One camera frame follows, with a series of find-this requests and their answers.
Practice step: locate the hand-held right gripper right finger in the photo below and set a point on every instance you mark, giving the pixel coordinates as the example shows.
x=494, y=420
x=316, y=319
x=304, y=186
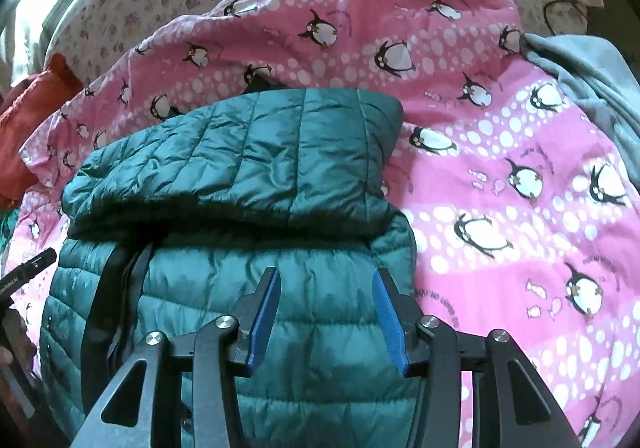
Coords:
x=389, y=323

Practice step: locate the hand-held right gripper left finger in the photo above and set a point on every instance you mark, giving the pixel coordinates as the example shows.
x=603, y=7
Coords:
x=262, y=323

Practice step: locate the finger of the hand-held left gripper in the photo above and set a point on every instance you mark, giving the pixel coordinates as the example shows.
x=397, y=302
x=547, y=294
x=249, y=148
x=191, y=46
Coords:
x=36, y=264

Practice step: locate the green quilted puffer jacket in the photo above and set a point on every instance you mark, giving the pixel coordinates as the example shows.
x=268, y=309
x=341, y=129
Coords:
x=240, y=188

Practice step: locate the person's left hand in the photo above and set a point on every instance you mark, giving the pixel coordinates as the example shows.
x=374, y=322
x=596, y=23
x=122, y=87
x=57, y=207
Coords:
x=22, y=335

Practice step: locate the green cloth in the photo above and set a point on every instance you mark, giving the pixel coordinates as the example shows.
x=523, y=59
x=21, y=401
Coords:
x=6, y=233

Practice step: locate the red ruffled pillow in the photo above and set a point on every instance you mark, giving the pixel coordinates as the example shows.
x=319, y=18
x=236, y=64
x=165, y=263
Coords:
x=30, y=128

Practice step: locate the pink penguin print blanket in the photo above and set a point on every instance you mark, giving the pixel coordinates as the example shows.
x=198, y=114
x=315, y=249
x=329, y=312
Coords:
x=500, y=168

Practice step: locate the grey cloth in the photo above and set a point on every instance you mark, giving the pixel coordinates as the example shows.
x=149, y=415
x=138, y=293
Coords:
x=595, y=78

